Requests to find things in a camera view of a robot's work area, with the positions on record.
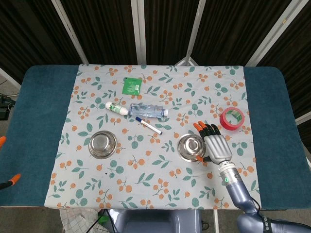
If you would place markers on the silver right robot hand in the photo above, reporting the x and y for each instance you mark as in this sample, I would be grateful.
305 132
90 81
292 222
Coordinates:
217 145

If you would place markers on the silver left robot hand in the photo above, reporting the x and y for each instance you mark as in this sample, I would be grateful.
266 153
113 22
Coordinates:
14 178

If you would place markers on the metal bowl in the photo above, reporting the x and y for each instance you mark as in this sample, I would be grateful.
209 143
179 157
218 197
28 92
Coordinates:
190 145
102 144

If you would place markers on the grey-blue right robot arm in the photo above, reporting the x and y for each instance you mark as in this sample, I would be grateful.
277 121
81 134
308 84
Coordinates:
236 194

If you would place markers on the red tape roll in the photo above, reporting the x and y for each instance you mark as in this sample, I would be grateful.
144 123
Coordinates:
224 122

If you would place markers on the white marker blue cap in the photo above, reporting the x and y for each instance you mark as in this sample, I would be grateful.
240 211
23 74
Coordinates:
148 126

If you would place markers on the black floor power strip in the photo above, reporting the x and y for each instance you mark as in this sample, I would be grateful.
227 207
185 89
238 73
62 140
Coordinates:
3 106

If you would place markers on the teal table cover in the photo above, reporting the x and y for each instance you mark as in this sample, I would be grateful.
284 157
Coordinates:
36 109

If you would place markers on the white table leg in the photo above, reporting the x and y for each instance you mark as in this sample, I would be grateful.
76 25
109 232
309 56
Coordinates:
216 222

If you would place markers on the floral tablecloth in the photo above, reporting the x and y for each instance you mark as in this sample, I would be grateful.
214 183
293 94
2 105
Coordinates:
145 174

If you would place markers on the clear plastic water bottle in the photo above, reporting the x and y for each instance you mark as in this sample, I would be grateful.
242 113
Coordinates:
145 111

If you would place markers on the grey robot torso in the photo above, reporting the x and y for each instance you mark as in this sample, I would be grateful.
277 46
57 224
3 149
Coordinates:
155 222

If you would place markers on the green foil packet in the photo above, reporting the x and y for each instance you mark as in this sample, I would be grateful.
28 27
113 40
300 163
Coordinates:
131 86

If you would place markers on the small white green-label bottle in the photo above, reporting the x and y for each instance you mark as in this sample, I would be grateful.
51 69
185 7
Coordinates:
116 108

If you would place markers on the dark folding screen white frame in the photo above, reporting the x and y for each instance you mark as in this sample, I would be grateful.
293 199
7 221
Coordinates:
139 36

